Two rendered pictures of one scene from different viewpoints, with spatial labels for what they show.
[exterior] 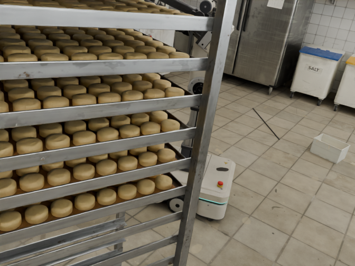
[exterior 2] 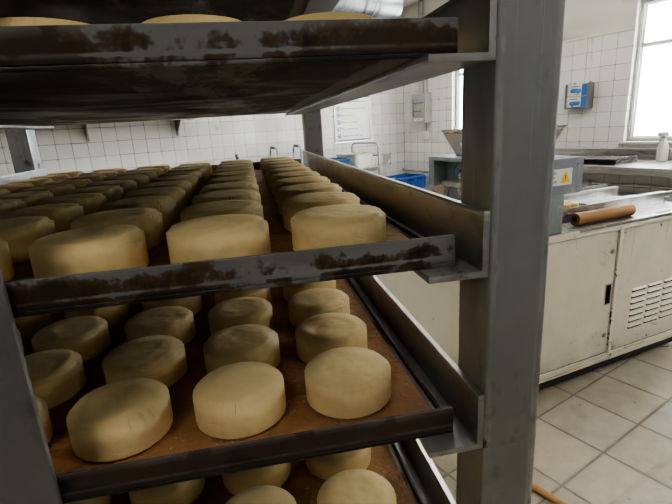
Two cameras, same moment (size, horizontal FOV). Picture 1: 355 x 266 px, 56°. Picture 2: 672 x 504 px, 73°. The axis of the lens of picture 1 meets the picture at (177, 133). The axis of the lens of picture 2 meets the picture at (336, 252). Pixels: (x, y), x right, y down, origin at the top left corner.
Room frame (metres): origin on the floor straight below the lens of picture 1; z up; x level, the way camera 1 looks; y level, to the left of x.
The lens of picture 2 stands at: (0.39, 0.65, 1.38)
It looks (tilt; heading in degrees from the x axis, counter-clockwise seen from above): 15 degrees down; 295
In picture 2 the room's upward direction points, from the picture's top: 3 degrees counter-clockwise
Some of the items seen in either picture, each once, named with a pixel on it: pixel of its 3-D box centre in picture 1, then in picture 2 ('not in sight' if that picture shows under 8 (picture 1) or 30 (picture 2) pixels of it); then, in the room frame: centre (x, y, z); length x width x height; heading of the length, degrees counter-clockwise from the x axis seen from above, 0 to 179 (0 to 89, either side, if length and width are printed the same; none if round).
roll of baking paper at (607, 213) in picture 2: not in sight; (603, 214); (0.13, -1.95, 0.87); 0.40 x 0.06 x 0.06; 47
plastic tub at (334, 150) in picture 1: (329, 148); not in sight; (3.10, -1.57, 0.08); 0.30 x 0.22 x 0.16; 47
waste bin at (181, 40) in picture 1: (186, 43); not in sight; (6.33, 0.06, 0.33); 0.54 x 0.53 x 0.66; 58
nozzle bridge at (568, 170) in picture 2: not in sight; (496, 190); (0.63, -1.80, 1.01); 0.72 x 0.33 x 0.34; 138
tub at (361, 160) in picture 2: not in sight; (354, 160); (2.84, -5.27, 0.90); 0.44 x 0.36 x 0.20; 157
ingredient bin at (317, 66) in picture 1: (315, 74); not in sight; (5.02, -1.95, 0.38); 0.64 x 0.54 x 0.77; 151
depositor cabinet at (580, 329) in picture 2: not in sight; (556, 282); (0.32, -2.16, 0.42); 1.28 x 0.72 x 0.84; 48
